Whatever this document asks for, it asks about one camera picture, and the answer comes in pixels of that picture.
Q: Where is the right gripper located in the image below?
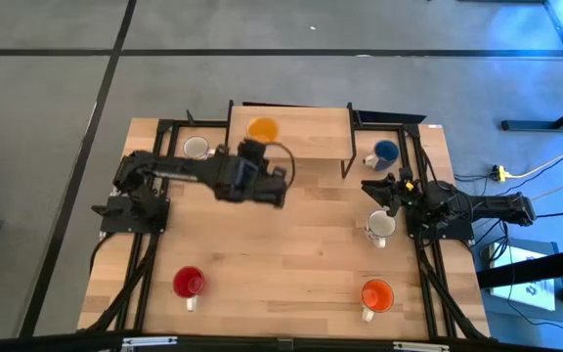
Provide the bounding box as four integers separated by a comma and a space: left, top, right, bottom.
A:
361, 175, 423, 219

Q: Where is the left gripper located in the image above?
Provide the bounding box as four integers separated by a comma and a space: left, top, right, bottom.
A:
214, 158, 288, 210

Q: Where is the blue and white mug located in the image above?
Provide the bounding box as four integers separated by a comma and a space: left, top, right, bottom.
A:
363, 139, 401, 172

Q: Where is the yellow and white mug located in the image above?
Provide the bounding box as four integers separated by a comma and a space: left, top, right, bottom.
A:
245, 115, 282, 145

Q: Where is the white mug blue leaf pattern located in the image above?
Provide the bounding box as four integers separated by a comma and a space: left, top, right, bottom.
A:
182, 135, 217, 161

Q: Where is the orange and white mug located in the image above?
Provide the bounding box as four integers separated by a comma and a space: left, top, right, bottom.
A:
360, 278, 395, 324

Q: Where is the red and white mug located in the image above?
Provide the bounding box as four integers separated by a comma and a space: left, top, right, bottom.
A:
171, 265, 207, 313

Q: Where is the wooden shelf with black legs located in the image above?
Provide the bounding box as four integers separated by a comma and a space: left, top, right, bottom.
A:
225, 100, 359, 180

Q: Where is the black flat panel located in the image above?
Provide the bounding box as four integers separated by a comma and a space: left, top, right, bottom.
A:
354, 110, 428, 126

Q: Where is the black stand base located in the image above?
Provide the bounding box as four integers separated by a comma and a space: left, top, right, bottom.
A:
499, 95, 563, 133

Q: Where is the white box with logo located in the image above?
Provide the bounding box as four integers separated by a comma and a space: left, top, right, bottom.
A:
486, 242, 557, 313

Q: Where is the black slanted beam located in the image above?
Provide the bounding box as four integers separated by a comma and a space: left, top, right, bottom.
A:
475, 243, 563, 290

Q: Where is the black rig beam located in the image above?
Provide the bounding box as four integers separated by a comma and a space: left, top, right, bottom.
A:
0, 330, 563, 352

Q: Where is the black left camera cable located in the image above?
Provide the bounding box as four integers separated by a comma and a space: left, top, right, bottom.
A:
264, 141, 296, 191

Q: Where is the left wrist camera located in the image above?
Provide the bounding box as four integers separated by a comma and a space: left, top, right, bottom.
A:
236, 138, 269, 161

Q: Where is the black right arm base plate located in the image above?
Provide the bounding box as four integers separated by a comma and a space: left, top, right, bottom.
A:
405, 214, 476, 242

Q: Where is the black aluminium table frame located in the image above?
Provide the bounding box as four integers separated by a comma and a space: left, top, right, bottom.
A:
78, 110, 492, 343

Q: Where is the silver metal bracket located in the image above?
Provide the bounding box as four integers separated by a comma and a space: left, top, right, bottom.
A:
392, 340, 452, 352
121, 335, 179, 349

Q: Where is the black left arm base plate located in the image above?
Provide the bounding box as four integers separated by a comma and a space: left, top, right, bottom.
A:
99, 194, 171, 235

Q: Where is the white cable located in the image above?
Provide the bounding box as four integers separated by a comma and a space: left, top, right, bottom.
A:
529, 171, 563, 201
504, 151, 563, 180

